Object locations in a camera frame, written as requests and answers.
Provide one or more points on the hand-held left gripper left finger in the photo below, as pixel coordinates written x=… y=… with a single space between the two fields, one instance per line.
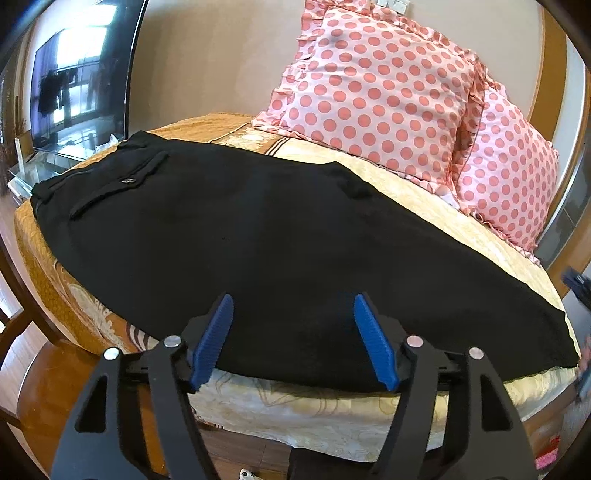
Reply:
x=213 y=341

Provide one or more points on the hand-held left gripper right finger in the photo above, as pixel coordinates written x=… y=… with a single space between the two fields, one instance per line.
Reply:
x=375 y=344

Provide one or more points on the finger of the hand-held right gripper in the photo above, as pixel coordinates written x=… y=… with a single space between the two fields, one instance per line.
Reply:
x=576 y=282

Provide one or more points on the black pants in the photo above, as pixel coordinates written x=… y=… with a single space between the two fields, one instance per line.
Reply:
x=258 y=258

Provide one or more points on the bed with golden cover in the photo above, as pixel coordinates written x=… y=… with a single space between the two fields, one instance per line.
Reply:
x=332 y=415

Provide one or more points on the small pink polka-dot pillow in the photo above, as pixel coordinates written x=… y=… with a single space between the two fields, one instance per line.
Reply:
x=503 y=170

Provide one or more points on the wooden chair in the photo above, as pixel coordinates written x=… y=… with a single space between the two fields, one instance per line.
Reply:
x=27 y=350

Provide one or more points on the wooden headboard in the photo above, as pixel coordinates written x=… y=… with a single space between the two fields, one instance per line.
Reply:
x=551 y=83

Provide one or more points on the glass television stand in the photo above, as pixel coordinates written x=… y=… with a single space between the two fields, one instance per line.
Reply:
x=34 y=170

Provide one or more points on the large pink polka-dot pillow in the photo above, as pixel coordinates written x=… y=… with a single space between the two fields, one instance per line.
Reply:
x=375 y=87

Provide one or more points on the flat screen television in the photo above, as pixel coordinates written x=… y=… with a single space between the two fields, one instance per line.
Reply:
x=78 y=83

